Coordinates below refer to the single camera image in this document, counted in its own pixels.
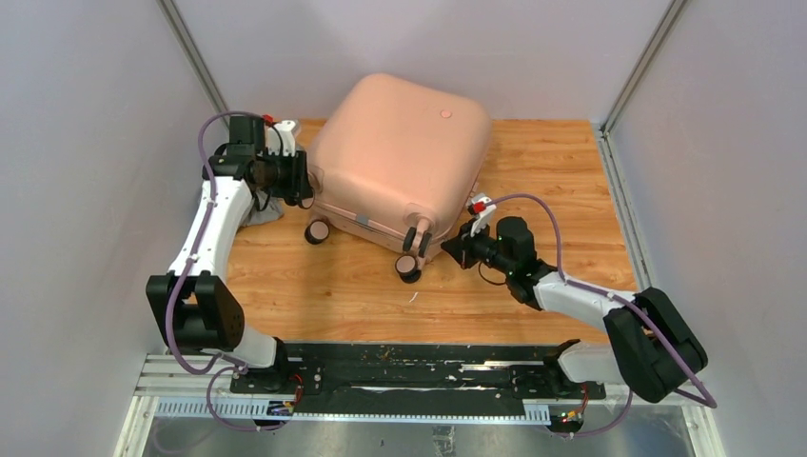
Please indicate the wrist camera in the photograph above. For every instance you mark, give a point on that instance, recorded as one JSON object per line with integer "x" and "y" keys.
{"x": 281, "y": 138}
{"x": 482, "y": 209}

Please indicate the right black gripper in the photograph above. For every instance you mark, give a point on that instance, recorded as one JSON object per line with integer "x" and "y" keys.
{"x": 460, "y": 248}

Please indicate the grey cloth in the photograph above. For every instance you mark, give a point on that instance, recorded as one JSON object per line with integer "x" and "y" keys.
{"x": 264, "y": 209}

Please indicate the pink suitcase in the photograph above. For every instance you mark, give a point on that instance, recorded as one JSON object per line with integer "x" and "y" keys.
{"x": 396, "y": 164}

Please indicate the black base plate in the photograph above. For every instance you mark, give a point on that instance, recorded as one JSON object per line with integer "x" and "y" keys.
{"x": 427, "y": 380}

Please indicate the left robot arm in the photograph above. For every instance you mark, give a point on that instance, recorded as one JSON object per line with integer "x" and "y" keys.
{"x": 243, "y": 181}

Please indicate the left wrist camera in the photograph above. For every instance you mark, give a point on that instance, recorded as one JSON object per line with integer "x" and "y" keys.
{"x": 281, "y": 138}

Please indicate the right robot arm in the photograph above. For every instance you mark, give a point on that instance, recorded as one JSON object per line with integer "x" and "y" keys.
{"x": 650, "y": 348}

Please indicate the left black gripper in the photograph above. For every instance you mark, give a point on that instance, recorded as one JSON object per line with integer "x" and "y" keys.
{"x": 298, "y": 186}

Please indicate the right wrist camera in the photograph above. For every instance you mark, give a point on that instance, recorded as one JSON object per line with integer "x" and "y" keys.
{"x": 482, "y": 209}

